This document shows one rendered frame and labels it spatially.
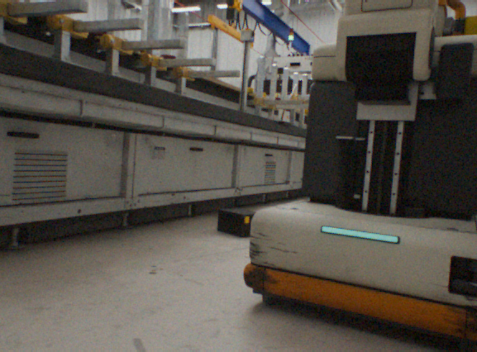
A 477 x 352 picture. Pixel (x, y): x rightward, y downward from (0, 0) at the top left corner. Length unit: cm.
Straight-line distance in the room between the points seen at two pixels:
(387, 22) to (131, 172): 153
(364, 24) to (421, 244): 56
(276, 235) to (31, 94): 94
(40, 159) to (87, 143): 26
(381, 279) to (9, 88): 123
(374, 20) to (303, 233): 56
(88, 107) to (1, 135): 32
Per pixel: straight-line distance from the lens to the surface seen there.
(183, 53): 234
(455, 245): 116
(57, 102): 175
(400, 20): 123
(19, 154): 194
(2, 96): 161
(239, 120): 284
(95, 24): 172
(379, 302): 119
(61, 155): 207
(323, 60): 156
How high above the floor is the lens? 43
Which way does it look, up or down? 3 degrees down
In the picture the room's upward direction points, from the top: 4 degrees clockwise
